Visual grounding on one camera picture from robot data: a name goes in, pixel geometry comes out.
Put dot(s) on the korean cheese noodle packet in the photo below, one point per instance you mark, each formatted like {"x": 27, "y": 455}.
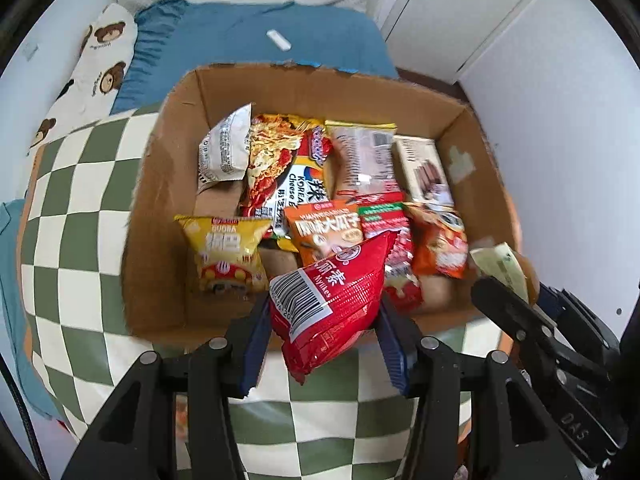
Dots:
{"x": 286, "y": 168}

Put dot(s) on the red snack packet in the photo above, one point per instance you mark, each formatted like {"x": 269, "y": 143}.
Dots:
{"x": 320, "y": 310}

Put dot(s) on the orange snack bag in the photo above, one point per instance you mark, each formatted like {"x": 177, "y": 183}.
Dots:
{"x": 439, "y": 241}

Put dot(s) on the white wardrobe door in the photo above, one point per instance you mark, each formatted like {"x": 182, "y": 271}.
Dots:
{"x": 440, "y": 38}

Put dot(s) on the green blue cardboard box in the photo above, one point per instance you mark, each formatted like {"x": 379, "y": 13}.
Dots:
{"x": 163, "y": 302}

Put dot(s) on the orange sunflower seed packet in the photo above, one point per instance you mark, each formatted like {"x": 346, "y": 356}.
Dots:
{"x": 321, "y": 230}

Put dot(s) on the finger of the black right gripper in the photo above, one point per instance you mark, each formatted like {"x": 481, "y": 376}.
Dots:
{"x": 520, "y": 322}

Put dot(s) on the pink snack packet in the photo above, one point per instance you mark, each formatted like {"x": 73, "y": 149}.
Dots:
{"x": 365, "y": 162}

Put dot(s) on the white snack packet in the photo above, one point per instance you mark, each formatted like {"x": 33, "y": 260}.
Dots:
{"x": 224, "y": 152}

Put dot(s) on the yellow panda crisps bag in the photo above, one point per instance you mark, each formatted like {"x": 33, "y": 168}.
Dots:
{"x": 226, "y": 252}

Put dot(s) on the bear print pillow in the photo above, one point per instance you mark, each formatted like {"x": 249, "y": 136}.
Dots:
{"x": 90, "y": 92}

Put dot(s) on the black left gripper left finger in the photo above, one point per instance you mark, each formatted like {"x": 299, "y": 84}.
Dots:
{"x": 134, "y": 434}

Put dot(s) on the beige wafer box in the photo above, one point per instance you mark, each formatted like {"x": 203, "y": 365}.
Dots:
{"x": 425, "y": 179}

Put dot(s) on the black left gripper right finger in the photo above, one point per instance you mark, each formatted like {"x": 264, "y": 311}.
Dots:
{"x": 477, "y": 413}

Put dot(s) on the small white object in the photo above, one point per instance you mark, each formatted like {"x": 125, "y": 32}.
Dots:
{"x": 279, "y": 40}

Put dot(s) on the blue pillow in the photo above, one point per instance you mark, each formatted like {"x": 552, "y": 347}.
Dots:
{"x": 176, "y": 36}

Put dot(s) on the braised egg packet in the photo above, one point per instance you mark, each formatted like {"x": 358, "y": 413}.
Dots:
{"x": 510, "y": 268}

